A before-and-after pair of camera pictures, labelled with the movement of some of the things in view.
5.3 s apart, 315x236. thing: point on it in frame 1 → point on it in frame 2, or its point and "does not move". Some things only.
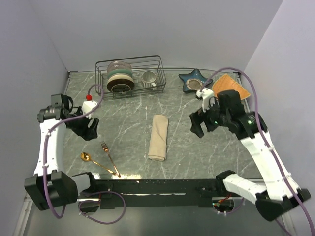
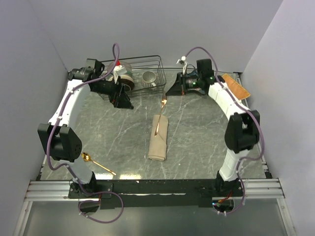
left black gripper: [86, 133] → [118, 98]
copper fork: [106, 149] → [164, 102]
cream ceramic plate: [119, 76] does not move
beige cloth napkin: [157, 150] does not move
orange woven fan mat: [226, 82] does not move
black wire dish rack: [129, 76] does not move
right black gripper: [199, 117] → [179, 87]
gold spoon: [86, 157] does not move
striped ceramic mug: [148, 79] does not move
